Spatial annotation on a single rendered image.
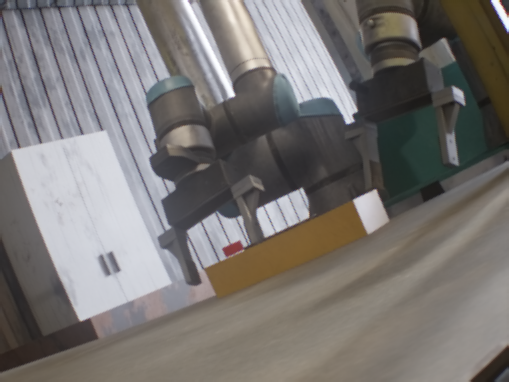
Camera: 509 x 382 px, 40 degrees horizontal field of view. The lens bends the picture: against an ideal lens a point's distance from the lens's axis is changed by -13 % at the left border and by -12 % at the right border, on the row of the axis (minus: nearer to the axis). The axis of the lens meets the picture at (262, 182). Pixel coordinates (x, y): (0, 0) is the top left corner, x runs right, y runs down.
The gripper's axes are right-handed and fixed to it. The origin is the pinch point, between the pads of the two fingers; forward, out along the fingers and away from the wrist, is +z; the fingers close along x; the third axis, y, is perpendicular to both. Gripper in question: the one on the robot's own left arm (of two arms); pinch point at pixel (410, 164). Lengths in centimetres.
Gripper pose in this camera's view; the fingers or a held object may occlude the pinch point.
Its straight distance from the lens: 105.6
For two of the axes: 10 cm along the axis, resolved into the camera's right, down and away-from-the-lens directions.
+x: 7.0, -2.5, -6.7
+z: 0.6, 9.6, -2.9
